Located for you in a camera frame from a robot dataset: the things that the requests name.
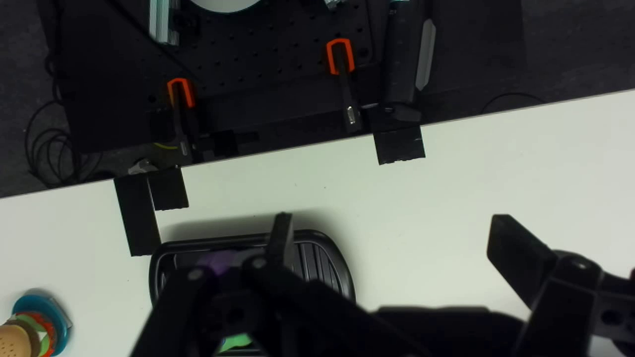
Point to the black plastic tray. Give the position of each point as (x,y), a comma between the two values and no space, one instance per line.
(310,256)

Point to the orange clamp on breadboard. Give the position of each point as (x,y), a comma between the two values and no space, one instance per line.
(179,90)

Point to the green plush fruit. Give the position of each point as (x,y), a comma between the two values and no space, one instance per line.
(234,342)

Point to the black mounting bracket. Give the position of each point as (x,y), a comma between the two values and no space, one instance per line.
(141,197)
(397,143)

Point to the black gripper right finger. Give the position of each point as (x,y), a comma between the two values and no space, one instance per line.
(570,296)

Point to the purple plush ball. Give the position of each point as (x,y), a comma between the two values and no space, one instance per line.
(220,268)

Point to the colourful stacking ring toy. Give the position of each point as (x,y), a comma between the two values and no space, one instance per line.
(38,326)

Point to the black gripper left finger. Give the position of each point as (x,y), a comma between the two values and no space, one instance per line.
(290,318)

